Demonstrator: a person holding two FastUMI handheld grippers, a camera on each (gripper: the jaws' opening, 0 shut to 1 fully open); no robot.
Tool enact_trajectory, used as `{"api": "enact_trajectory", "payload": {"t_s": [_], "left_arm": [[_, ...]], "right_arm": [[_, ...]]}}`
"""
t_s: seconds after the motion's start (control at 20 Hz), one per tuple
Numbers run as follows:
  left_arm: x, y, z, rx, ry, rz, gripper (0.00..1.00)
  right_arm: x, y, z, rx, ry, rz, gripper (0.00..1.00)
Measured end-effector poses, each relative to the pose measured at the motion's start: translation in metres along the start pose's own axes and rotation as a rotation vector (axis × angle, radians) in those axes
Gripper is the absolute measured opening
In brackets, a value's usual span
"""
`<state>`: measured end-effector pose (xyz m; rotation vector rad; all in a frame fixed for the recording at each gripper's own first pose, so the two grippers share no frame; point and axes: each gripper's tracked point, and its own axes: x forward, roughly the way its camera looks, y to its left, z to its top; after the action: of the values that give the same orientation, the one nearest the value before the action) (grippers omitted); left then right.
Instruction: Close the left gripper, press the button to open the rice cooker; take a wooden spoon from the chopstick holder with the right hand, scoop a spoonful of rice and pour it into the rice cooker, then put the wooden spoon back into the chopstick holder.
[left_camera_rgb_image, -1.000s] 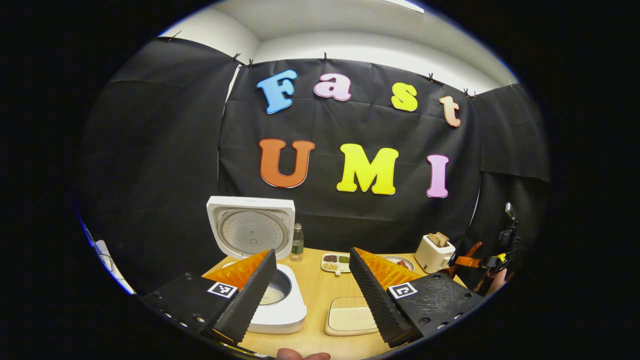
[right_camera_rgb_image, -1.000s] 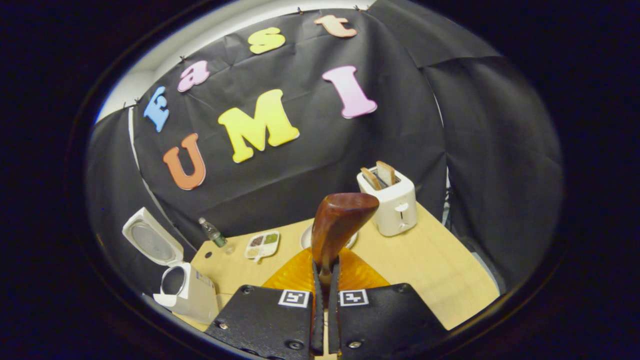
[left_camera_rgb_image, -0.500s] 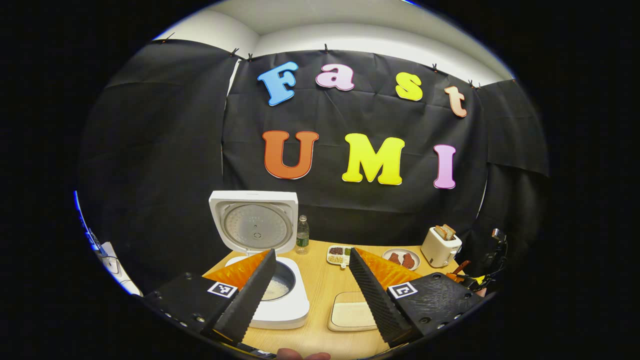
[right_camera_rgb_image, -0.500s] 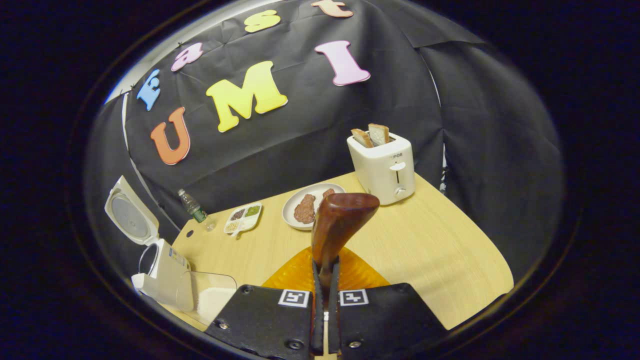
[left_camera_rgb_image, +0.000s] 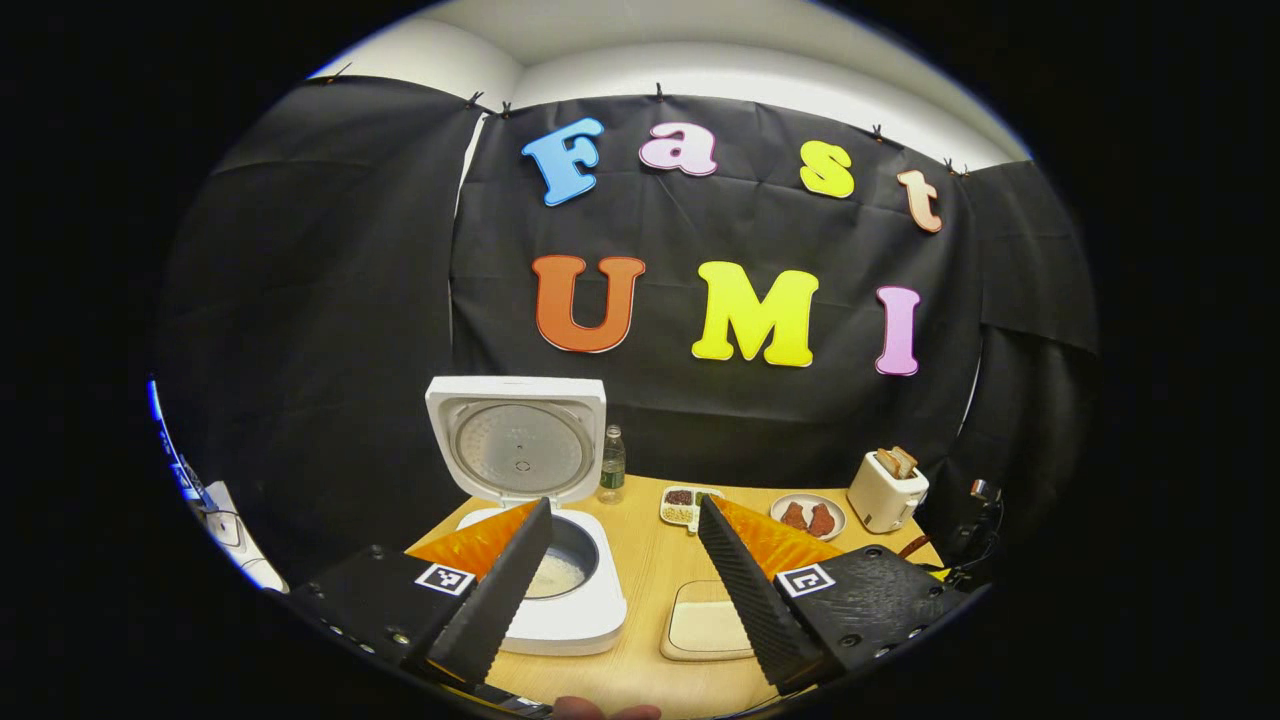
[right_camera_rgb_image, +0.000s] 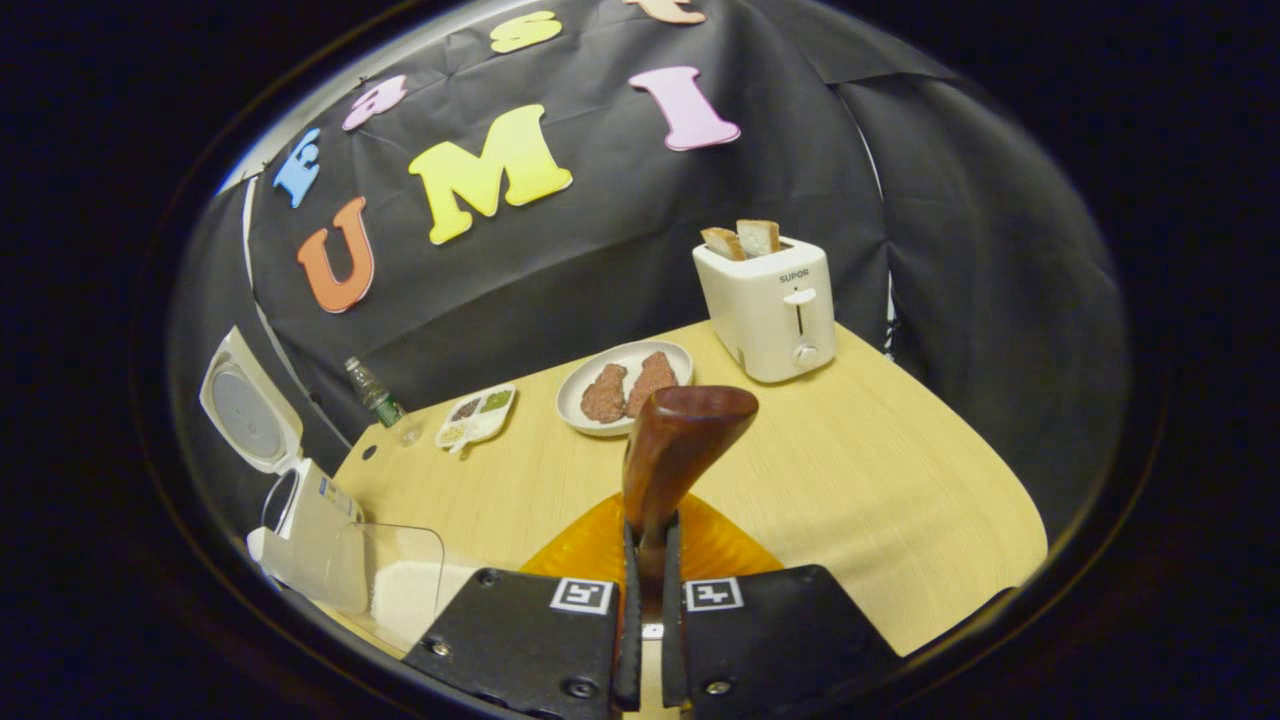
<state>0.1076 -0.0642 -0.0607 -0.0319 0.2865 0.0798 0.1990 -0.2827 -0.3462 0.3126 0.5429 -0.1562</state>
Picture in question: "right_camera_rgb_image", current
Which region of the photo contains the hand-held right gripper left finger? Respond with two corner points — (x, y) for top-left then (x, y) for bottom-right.
(403, 492), (644, 717)

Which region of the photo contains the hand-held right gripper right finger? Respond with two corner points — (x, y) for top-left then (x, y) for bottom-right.
(660, 493), (902, 719)

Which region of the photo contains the brown wooden spoon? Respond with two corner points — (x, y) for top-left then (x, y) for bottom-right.
(622, 385), (760, 603)

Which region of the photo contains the white rice cooker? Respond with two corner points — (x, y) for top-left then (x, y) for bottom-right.
(198, 326), (370, 617)

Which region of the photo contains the clear plastic rice container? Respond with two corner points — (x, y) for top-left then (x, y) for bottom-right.
(345, 522), (482, 654)

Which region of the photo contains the white divided grain dish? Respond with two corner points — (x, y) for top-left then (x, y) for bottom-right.
(435, 384), (519, 454)

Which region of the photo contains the white round plate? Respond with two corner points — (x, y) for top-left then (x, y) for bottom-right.
(556, 340), (695, 439)

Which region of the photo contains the brown meat piece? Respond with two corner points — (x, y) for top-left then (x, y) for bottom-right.
(581, 363), (630, 425)
(626, 351), (680, 420)

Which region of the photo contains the clear green-label plastic bottle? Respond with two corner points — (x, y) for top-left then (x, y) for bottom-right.
(345, 357), (407, 430)

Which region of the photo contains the white toaster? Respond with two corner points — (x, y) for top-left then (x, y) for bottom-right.
(692, 237), (838, 385)

